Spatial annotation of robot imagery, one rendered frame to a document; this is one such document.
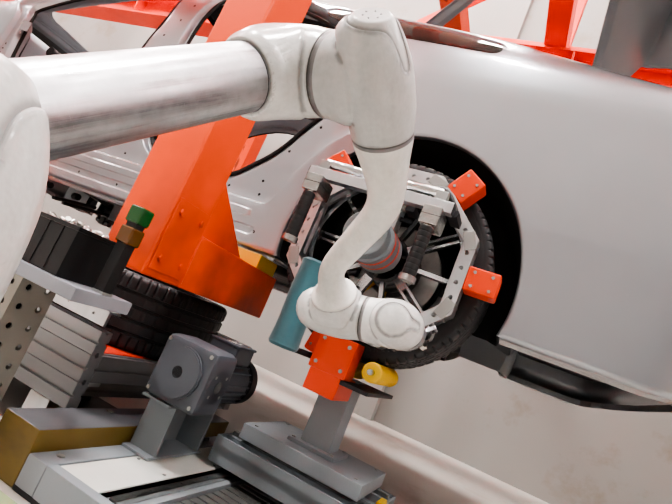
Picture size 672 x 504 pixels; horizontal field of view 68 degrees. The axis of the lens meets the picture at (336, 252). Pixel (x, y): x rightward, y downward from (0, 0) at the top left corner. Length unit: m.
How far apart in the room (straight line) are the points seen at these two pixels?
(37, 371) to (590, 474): 4.27
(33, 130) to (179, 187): 1.06
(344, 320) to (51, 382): 0.85
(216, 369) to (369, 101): 0.88
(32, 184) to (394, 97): 0.52
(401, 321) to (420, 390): 3.91
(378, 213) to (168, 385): 0.79
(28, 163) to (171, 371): 1.14
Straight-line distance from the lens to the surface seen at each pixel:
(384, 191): 0.82
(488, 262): 1.50
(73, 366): 1.53
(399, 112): 0.74
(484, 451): 4.88
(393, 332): 1.02
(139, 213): 1.19
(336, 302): 1.07
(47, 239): 1.27
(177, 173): 1.38
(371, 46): 0.71
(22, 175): 0.31
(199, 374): 1.37
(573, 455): 4.92
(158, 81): 0.62
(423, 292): 1.68
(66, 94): 0.56
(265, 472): 1.54
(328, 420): 1.60
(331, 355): 1.43
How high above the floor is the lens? 0.55
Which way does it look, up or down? 9 degrees up
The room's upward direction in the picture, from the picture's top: 23 degrees clockwise
